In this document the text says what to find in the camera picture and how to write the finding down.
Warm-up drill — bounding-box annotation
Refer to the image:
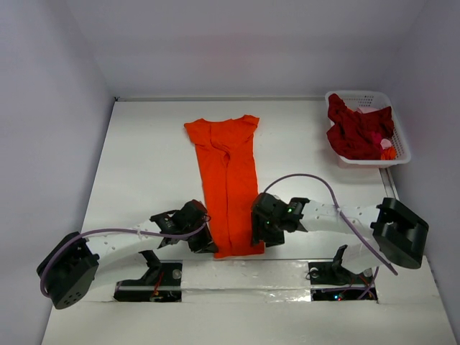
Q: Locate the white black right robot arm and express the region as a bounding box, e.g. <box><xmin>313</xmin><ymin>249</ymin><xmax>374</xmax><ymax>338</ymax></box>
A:
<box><xmin>251</xmin><ymin>193</ymin><xmax>429</xmax><ymax>286</ymax></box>

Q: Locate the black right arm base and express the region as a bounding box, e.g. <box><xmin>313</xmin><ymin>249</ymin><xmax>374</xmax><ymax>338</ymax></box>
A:
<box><xmin>305</xmin><ymin>245</ymin><xmax>378</xmax><ymax>302</ymax></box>

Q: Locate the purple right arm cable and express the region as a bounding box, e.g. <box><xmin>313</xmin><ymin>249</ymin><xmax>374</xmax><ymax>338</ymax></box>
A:
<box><xmin>262</xmin><ymin>173</ymin><xmax>399</xmax><ymax>301</ymax></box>

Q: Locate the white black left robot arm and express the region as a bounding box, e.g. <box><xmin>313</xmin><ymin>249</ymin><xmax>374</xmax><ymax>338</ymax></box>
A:
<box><xmin>37</xmin><ymin>200</ymin><xmax>219</xmax><ymax>310</ymax></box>

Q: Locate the pink garment in basket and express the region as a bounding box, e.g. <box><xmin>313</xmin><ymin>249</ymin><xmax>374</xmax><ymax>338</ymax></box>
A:
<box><xmin>380</xmin><ymin>139</ymin><xmax>392</xmax><ymax>150</ymax></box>

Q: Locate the dark red t shirt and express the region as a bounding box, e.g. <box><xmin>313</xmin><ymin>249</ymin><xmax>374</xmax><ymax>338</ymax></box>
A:
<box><xmin>326</xmin><ymin>93</ymin><xmax>395</xmax><ymax>160</ymax></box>

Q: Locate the orange garment in basket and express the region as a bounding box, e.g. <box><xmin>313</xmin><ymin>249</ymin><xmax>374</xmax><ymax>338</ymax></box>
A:
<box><xmin>380</xmin><ymin>147</ymin><xmax>397</xmax><ymax>160</ymax></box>

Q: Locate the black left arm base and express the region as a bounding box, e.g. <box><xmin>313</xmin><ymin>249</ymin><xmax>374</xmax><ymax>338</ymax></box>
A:
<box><xmin>114</xmin><ymin>250</ymin><xmax>183</xmax><ymax>303</ymax></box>

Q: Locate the white plastic laundry basket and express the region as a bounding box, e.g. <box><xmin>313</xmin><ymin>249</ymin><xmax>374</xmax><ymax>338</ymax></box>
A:
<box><xmin>325</xmin><ymin>91</ymin><xmax>411</xmax><ymax>168</ymax></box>

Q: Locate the orange t shirt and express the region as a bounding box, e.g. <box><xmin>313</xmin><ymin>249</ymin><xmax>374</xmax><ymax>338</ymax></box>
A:
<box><xmin>184</xmin><ymin>115</ymin><xmax>265</xmax><ymax>258</ymax></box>

